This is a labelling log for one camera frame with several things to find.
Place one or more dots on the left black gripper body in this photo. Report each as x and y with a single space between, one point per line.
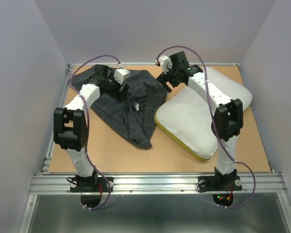
112 86

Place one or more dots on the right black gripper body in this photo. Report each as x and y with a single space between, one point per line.
173 76

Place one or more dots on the white pillow yellow edge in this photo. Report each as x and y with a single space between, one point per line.
185 116

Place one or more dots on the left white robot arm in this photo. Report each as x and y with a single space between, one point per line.
71 123

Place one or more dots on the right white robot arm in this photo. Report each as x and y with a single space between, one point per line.
226 117

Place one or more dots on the metal front panel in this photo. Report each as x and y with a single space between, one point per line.
157 214

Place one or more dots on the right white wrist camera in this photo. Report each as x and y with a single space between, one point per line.
165 63

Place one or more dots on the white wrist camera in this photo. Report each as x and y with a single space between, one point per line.
165 63
121 74

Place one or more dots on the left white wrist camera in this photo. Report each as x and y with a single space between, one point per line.
121 74

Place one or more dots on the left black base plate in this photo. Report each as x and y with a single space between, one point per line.
88 185

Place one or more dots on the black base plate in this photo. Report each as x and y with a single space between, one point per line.
218 184
88 185

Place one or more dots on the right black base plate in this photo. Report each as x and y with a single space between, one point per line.
218 184

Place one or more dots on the aluminium frame rail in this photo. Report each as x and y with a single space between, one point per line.
165 168

